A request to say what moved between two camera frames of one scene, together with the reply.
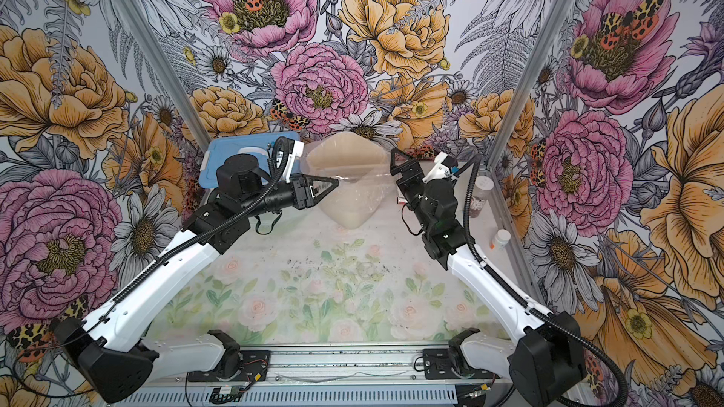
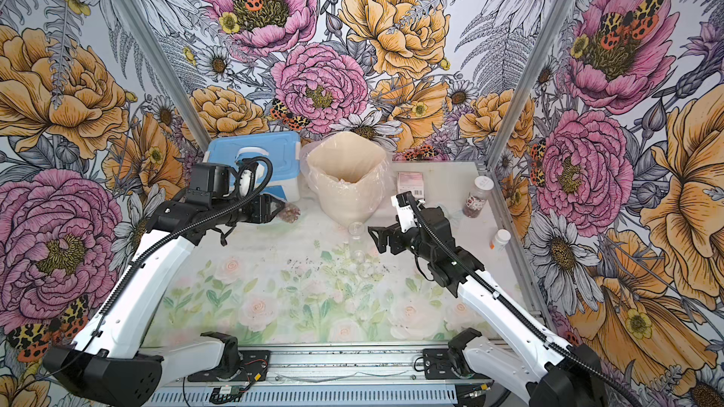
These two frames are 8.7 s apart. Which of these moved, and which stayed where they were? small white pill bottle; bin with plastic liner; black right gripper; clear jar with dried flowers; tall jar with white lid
Moved: black right gripper; clear jar with dried flowers
Stayed: small white pill bottle; tall jar with white lid; bin with plastic liner
